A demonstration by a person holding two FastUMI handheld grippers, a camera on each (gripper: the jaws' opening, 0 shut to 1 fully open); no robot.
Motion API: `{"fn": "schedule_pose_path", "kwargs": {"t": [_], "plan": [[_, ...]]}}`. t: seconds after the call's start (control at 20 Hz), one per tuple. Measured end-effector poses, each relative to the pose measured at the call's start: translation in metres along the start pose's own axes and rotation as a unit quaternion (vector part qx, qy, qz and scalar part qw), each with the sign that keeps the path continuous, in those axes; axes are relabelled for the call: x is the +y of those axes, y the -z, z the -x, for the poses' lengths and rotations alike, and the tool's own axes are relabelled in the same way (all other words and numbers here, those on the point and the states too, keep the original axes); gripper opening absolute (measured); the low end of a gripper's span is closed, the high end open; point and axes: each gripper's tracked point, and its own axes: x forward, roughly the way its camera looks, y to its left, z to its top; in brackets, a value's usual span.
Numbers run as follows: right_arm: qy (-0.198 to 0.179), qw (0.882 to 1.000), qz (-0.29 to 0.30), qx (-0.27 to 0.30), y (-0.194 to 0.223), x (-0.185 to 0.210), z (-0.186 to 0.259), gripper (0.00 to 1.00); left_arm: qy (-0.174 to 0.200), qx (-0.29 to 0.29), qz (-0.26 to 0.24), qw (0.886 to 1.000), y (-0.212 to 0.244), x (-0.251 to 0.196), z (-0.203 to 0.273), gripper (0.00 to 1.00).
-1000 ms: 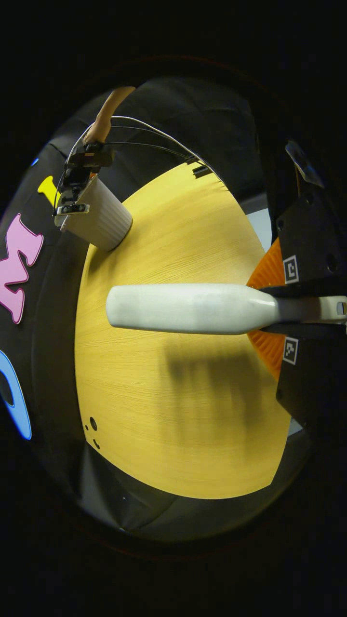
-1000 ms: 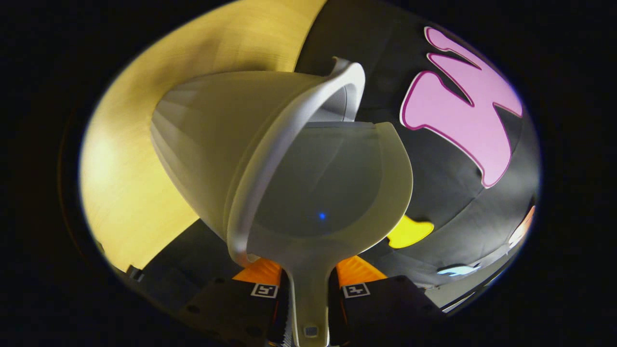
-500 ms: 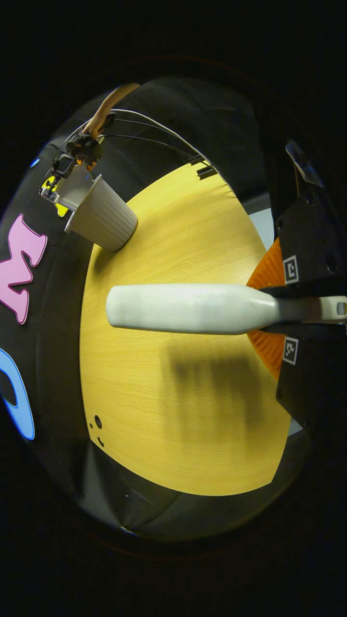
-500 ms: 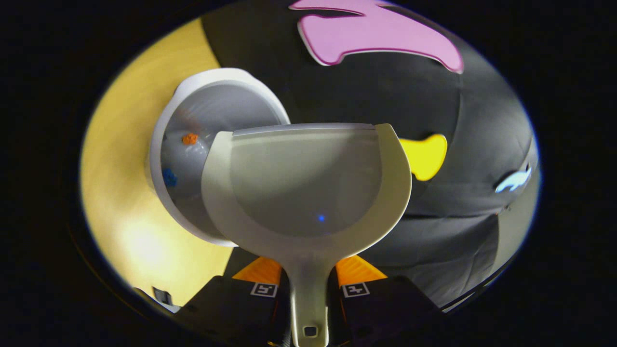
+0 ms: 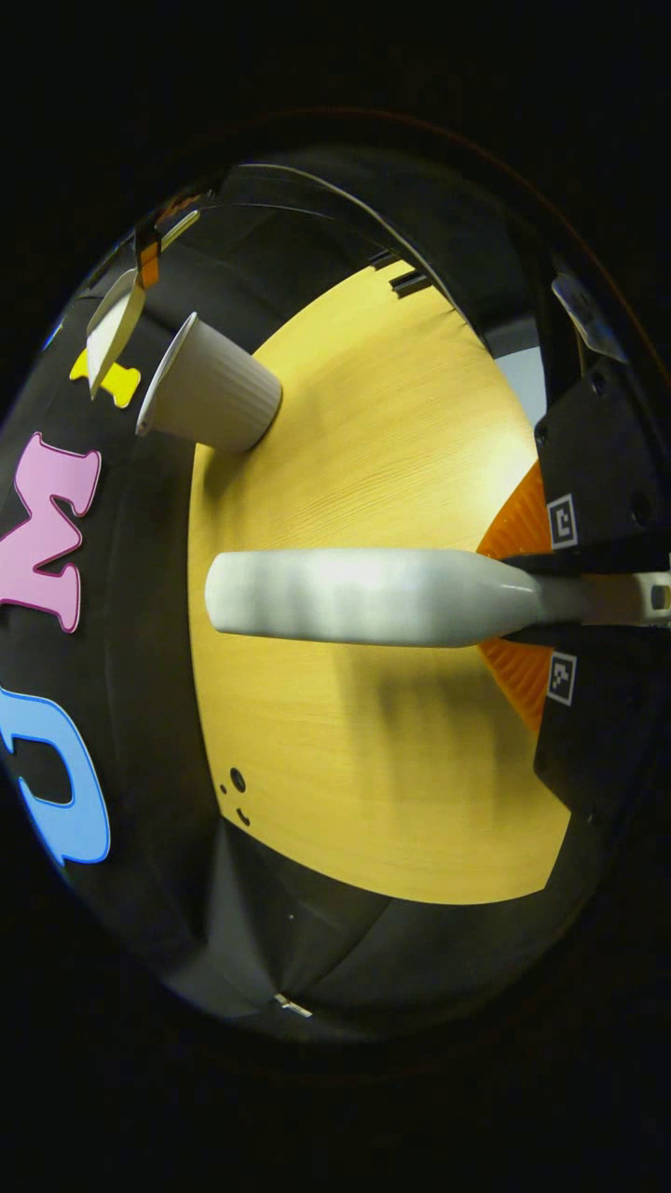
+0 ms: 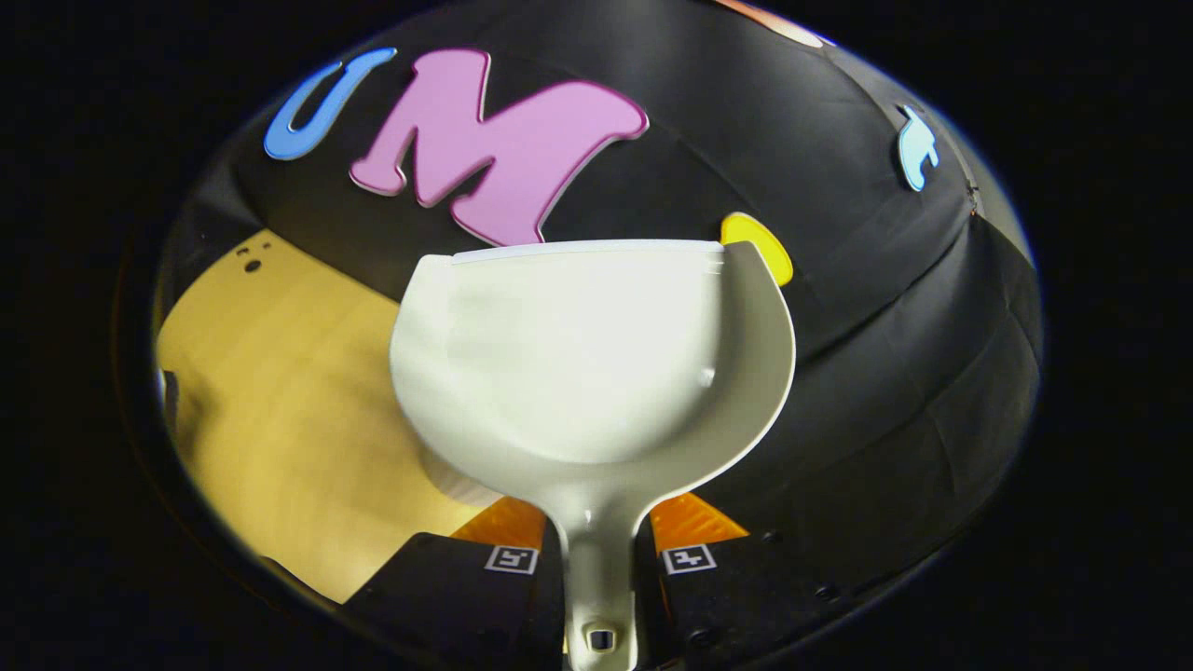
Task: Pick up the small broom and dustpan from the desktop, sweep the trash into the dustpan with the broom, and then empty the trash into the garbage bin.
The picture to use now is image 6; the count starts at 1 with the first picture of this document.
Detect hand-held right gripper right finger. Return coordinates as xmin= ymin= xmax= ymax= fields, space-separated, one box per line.
xmin=637 ymin=492 xmax=877 ymax=671

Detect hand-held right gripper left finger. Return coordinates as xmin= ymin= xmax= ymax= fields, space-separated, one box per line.
xmin=345 ymin=496 xmax=568 ymax=671

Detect white plastic dustpan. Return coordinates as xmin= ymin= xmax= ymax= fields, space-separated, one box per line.
xmin=389 ymin=240 xmax=797 ymax=671

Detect wooden desktop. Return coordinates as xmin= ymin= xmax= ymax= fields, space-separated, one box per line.
xmin=154 ymin=228 xmax=509 ymax=605

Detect black backdrop cloth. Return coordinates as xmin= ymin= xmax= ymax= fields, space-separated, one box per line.
xmin=154 ymin=0 xmax=1043 ymax=597

